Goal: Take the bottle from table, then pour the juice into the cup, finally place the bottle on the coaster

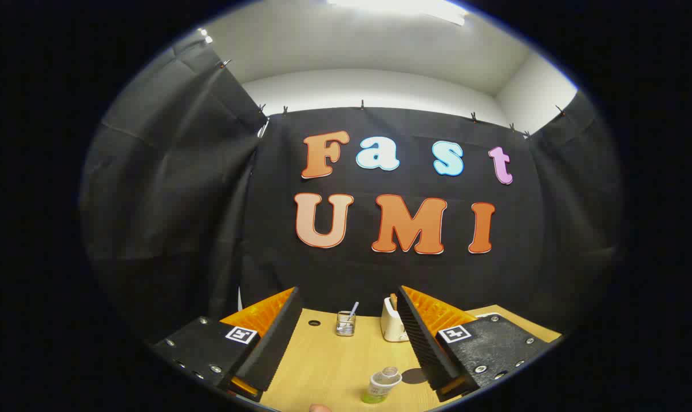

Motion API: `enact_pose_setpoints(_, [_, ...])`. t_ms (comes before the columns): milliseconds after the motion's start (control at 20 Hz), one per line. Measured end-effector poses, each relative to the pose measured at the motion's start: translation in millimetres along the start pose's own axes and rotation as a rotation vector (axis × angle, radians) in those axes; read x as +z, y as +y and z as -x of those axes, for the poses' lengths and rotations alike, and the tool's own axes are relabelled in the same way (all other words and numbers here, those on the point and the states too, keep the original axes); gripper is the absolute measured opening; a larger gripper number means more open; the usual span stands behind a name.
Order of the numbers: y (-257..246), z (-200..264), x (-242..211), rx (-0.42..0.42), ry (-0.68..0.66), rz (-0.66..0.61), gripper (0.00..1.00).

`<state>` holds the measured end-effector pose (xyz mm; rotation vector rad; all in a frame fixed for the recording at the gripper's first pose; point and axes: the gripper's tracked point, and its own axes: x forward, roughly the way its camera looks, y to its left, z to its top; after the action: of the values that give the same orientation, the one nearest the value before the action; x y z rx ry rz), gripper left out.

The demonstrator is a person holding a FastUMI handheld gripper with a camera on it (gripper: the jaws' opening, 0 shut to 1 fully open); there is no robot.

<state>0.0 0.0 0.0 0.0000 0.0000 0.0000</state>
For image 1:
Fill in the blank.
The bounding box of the clear juice bottle white label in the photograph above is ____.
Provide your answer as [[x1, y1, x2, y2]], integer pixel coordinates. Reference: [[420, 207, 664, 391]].
[[362, 367, 402, 405]]

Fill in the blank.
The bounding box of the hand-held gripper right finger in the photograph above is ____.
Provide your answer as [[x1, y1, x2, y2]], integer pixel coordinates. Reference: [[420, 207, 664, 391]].
[[396, 285, 564, 402]]

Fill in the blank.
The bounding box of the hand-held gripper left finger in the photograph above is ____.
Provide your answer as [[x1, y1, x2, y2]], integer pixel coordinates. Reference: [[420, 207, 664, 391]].
[[151, 286, 304, 402]]

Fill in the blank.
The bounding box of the wooden table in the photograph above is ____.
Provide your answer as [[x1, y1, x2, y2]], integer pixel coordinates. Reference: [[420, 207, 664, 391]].
[[260, 304, 564, 412]]

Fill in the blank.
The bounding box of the ceiling light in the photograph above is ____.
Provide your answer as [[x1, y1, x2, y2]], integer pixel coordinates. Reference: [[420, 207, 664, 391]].
[[329, 0, 468, 26]]

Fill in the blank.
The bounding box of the white toaster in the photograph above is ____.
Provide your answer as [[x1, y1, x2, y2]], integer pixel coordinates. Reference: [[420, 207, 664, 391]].
[[380, 296, 409, 343]]

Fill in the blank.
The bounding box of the black backdrop cloth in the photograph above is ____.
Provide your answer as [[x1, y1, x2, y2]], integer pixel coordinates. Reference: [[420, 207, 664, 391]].
[[80, 40, 624, 344]]

